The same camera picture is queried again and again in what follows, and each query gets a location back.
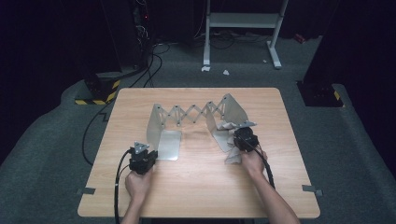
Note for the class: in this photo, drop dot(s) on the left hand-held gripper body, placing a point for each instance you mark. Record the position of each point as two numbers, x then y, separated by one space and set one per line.
139 160

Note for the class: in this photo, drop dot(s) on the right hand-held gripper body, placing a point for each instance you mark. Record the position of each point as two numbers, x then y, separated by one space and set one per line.
246 140

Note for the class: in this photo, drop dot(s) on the expandable silver metal bookend rack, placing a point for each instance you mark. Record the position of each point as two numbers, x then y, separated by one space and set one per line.
169 144

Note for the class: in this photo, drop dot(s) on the grey cloth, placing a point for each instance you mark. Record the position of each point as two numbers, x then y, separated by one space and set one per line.
233 158

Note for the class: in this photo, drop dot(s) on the person's right hand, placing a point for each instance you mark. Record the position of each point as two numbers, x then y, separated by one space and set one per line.
253 163

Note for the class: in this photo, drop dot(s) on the person's left hand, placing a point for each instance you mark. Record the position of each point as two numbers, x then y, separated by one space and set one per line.
137 185

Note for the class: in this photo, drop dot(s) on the grey tape piece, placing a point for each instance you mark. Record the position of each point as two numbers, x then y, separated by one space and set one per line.
309 188
87 191

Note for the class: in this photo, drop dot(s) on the white paper scrap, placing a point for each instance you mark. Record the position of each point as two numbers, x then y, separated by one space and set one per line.
226 72
205 68

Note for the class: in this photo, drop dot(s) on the black yellow striped stand base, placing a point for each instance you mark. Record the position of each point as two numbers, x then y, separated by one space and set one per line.
96 90
317 95

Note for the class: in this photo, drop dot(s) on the red object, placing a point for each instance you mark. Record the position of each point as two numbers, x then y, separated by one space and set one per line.
299 38

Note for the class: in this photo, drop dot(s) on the white metal stand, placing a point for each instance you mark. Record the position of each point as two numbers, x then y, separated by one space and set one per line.
243 20

